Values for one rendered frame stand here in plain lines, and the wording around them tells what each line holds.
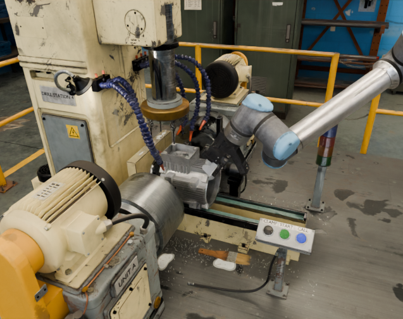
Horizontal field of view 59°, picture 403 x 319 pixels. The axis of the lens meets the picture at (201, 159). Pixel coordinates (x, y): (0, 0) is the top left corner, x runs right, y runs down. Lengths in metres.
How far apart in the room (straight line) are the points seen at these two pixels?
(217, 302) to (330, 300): 0.38
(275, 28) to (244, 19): 0.37
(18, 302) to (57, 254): 0.12
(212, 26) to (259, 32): 0.56
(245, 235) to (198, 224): 0.20
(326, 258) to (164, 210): 0.67
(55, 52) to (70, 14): 0.15
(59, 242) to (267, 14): 3.78
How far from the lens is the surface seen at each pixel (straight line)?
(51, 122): 1.45
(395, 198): 1.92
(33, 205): 0.83
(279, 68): 4.38
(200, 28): 4.54
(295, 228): 1.14
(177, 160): 1.37
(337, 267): 1.47
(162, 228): 1.13
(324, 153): 1.55
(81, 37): 1.24
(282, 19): 4.28
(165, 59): 1.25
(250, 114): 1.12
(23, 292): 0.82
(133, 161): 1.36
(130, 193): 1.14
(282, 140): 1.08
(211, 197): 1.48
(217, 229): 1.45
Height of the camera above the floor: 1.81
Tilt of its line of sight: 30 degrees down
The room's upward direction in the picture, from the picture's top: 1 degrees counter-clockwise
